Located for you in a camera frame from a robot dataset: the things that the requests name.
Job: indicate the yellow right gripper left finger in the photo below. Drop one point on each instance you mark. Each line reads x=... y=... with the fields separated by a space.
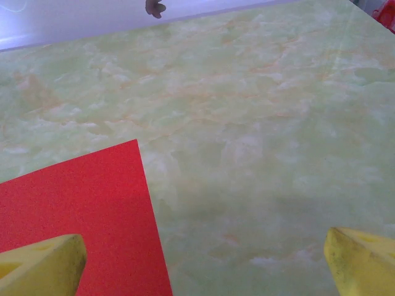
x=40 y=268

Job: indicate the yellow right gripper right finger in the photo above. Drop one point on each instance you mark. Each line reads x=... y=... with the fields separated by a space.
x=364 y=265

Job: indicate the red paper sheet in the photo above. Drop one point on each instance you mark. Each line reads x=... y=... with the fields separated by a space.
x=92 y=203

